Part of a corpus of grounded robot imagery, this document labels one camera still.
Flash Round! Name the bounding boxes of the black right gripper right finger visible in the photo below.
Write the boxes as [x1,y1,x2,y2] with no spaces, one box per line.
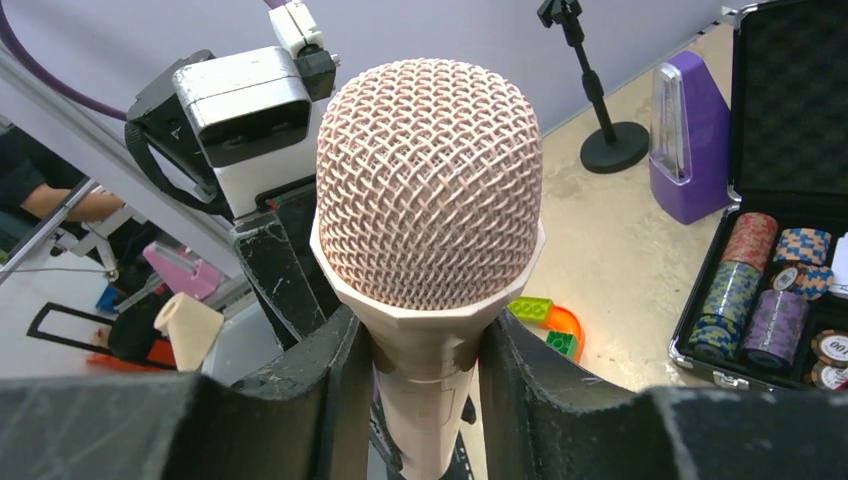
[479,312,847,479]

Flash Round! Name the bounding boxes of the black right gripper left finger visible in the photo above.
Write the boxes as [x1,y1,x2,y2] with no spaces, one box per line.
[1,307,371,479]

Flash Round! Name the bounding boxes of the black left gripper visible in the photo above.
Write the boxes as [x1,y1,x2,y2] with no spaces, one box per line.
[231,178,340,350]

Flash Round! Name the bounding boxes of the beige pink microphone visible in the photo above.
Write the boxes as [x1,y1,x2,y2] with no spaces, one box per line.
[310,58,545,479]

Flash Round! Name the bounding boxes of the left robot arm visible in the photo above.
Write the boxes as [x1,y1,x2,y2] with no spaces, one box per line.
[124,45,339,348]

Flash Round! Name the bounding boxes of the black round-base stand right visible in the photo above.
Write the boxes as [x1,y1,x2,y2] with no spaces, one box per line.
[537,0,650,174]

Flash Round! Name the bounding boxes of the green square brick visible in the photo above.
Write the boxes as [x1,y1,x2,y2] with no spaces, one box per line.
[546,331,580,363]

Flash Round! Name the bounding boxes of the orange curved toy track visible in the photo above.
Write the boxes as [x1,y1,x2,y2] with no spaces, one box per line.
[541,305,585,363]

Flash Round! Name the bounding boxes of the lime green long brick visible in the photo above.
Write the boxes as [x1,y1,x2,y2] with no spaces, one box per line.
[508,296,554,324]

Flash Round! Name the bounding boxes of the black poker chip case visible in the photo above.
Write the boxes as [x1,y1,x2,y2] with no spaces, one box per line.
[655,1,847,391]

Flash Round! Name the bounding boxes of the purple metronome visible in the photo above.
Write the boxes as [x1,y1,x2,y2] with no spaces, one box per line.
[649,50,731,225]

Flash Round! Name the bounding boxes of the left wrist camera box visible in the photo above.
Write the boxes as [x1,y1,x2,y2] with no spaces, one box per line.
[172,46,312,168]

